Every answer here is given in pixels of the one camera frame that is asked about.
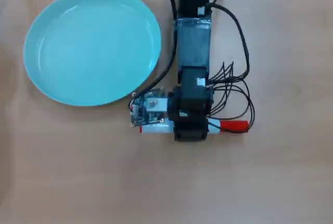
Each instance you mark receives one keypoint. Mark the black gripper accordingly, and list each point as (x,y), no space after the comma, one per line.
(191,102)

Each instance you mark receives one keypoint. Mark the white pen with red cap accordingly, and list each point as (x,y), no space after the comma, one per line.
(231,125)

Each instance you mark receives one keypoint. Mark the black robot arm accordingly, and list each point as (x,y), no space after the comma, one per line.
(193,44)

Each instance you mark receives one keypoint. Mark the teal round plate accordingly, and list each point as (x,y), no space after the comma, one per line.
(91,47)

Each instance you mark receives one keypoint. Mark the camera circuit board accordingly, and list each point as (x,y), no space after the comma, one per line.
(148,109)

